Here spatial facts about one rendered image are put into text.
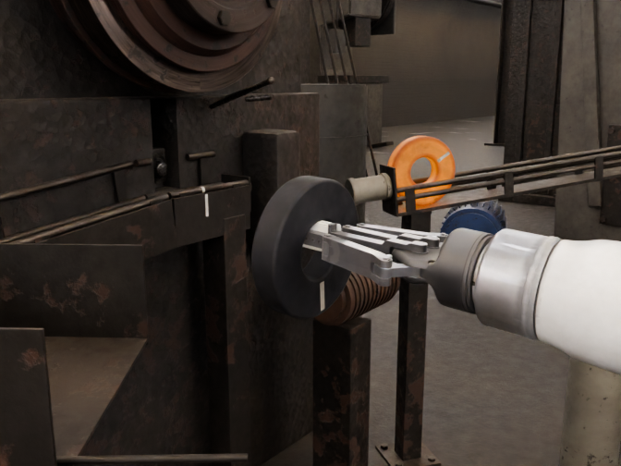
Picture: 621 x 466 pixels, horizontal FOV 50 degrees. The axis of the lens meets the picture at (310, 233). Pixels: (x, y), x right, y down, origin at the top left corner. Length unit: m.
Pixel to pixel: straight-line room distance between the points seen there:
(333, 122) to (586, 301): 3.37
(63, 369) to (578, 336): 0.51
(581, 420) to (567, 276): 1.06
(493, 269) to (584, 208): 3.16
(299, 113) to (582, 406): 0.90
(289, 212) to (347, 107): 3.24
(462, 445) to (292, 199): 1.23
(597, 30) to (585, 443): 2.46
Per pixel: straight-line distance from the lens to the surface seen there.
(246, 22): 1.15
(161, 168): 1.28
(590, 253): 0.57
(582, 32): 3.69
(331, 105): 3.85
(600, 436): 1.62
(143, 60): 1.11
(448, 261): 0.60
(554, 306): 0.56
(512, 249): 0.58
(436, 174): 1.51
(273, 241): 0.66
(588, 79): 3.66
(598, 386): 1.56
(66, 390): 0.72
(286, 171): 1.36
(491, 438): 1.85
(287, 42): 1.61
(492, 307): 0.58
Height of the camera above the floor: 0.90
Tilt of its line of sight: 13 degrees down
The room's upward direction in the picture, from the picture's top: straight up
